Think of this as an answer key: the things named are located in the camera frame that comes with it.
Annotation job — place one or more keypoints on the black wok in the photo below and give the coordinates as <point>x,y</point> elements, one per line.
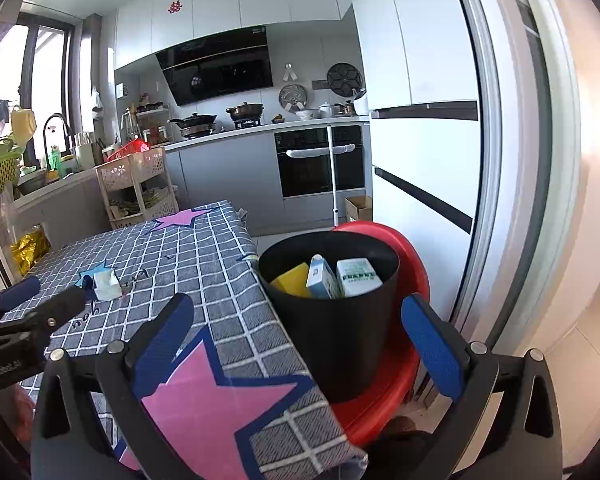
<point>192,121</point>

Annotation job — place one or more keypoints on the grey wall outlet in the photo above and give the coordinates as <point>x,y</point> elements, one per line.
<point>320,84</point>

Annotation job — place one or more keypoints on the cardboard box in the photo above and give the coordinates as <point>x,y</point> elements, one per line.
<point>357,208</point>

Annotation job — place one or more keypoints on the black range hood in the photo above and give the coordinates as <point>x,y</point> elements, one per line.
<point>220,72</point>

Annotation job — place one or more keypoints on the green dish soap bottle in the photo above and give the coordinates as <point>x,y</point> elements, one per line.
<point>54,161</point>

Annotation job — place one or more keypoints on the white sliding door frame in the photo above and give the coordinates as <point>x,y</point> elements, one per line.
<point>530,160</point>

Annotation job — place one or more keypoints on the gold foil bag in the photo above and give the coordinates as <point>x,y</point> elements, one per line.
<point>27,252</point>

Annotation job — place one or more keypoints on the brown cooking pot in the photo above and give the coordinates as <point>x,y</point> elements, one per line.
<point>244,109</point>

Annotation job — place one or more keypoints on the white bowl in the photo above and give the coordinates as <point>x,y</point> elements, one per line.
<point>307,114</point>

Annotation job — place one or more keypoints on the white utensil holder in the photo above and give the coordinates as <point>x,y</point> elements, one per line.
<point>85,154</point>

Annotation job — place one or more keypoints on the black plastic bin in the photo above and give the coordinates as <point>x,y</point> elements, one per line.
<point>330,340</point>

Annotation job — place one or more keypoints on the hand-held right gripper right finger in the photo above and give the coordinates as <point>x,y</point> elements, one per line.
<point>432,345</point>

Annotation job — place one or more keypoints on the gas hob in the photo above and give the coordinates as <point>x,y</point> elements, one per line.
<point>220,129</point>

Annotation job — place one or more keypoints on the yellow hanging basket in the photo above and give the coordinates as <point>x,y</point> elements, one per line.
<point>22,122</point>

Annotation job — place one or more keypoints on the yellow plastic bag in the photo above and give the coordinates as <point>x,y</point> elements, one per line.
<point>290,283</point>

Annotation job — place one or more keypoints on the countertop spice rack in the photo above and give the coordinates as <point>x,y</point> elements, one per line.
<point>152,121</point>

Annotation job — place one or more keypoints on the hanging white bag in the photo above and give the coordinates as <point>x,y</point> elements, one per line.
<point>96,102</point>

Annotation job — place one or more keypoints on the white storage cart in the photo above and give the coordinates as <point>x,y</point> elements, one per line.
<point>130,170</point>

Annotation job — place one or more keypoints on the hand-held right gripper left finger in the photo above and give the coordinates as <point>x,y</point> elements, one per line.
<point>165,340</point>

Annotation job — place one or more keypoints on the white refrigerator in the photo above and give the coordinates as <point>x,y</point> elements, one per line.
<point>420,35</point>

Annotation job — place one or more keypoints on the black framed window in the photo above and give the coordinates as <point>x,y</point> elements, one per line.
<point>45,70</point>

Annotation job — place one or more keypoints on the round metal steamer rack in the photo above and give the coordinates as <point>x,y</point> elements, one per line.
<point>293,96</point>

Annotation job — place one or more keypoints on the blue white carton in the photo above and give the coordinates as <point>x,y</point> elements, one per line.
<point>322,277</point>

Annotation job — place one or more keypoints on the person's left forearm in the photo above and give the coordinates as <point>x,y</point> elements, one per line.
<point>22,400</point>

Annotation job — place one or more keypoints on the black kitchen faucet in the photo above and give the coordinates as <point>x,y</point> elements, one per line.
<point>46,135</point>

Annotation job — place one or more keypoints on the white pole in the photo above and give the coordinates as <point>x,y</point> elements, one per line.
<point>331,175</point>

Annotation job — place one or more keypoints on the white rice cooker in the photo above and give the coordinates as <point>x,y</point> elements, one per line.
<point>361,105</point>

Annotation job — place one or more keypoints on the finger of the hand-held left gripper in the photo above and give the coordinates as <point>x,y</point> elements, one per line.
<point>62,305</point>
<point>20,291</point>

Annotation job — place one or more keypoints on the red plastic basket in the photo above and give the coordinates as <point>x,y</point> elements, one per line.
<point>132,149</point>

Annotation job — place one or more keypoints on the white green milk carton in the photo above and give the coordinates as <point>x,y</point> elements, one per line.
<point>359,277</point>

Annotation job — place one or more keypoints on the white enamel pot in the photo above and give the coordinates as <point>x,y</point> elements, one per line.
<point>326,109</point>

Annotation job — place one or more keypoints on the checked star tablecloth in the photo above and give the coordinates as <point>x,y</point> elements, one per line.
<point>190,260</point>

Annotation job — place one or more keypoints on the red paper decal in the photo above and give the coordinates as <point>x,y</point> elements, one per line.
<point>175,7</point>

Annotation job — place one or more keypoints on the grey base cabinets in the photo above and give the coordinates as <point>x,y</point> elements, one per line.
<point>230,175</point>

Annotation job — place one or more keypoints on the red plastic stool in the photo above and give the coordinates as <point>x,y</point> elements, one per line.
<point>380,410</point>

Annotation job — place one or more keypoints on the built-in black oven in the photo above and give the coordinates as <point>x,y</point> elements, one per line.
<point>305,175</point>

